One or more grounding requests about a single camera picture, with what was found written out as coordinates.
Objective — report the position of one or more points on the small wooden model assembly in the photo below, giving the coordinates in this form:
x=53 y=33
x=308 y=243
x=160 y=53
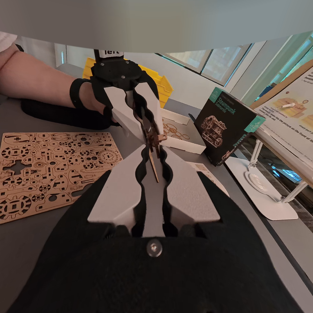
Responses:
x=152 y=139

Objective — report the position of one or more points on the window with blind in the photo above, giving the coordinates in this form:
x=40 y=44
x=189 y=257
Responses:
x=220 y=61

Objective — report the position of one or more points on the person's left hand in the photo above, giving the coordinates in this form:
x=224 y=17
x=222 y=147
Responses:
x=88 y=97

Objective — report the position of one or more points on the white board stand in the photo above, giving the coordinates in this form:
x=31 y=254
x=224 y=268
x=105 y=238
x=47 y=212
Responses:
x=269 y=203

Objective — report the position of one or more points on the white cardboard tray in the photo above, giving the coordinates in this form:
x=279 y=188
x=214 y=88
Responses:
x=190 y=148

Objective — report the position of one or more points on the yellow plastic bin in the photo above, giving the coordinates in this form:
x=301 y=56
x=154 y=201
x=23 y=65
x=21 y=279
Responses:
x=163 y=88

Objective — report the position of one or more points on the folded paper instruction leaflet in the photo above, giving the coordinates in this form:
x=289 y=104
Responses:
x=203 y=168

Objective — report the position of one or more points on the laser-cut wooden parts sheet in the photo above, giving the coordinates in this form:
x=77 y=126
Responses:
x=62 y=174

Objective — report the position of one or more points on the black model kit box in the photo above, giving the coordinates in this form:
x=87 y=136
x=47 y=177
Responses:
x=220 y=127

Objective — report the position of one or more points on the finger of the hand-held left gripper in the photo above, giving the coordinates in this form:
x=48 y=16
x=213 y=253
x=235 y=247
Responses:
x=152 y=107
x=119 y=105

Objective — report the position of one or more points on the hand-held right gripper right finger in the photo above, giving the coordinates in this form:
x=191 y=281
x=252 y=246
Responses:
x=193 y=195

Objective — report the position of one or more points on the black wrist rest pad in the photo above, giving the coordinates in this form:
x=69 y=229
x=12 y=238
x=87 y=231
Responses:
x=61 y=117

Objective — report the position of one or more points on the pile of rubber bands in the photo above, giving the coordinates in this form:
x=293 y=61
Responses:
x=176 y=134

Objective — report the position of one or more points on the person's left forearm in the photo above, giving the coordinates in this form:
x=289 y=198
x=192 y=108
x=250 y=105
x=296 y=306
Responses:
x=36 y=80

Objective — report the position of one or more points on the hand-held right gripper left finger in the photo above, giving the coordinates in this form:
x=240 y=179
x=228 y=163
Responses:
x=117 y=195

